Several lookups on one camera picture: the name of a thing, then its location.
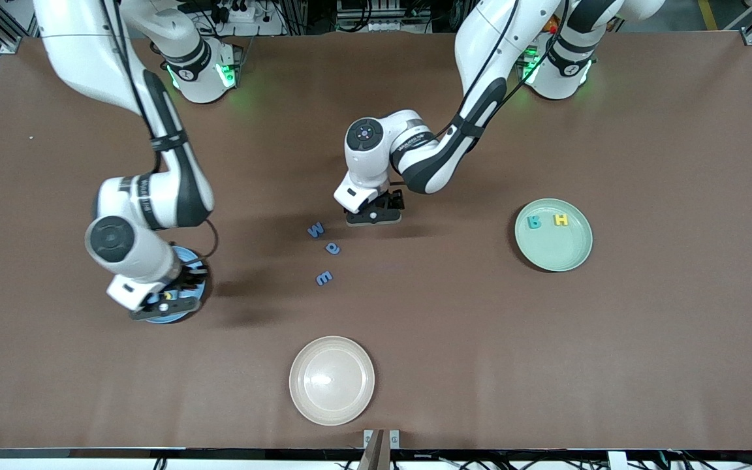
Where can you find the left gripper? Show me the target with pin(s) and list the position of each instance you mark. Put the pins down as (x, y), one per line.
(394, 198)

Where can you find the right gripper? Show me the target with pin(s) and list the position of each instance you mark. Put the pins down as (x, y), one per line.
(186, 281)

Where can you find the blue foam letter W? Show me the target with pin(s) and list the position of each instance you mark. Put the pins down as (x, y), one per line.
(316, 230)

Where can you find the blue foam letter a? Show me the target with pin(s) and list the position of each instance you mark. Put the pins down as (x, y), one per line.
(332, 248)

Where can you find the teal foam letter g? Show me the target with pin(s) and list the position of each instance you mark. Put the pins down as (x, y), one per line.
(533, 222)

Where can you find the yellow foam letter H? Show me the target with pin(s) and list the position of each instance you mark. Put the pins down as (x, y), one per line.
(561, 220)

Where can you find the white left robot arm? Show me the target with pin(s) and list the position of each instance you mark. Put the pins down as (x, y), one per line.
(500, 39)

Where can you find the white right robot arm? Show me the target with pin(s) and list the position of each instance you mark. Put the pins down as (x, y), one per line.
(82, 52)

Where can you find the blue plate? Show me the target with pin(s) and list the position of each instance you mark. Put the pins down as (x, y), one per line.
(185, 253)

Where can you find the blue foam letter m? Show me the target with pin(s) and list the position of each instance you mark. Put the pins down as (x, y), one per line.
(324, 278)

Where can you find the beige plate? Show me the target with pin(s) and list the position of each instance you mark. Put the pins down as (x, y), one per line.
(331, 382)

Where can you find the grey equipment rack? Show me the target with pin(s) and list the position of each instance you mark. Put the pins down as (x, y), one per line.
(382, 16)

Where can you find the green plate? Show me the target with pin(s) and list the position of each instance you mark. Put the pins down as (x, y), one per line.
(552, 251)

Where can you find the white power strip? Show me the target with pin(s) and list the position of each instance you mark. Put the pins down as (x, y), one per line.
(245, 14)

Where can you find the brown table cover sheet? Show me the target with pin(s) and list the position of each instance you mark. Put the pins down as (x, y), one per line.
(643, 326)

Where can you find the metal table edge bracket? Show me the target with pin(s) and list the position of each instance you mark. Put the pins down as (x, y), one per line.
(376, 450)

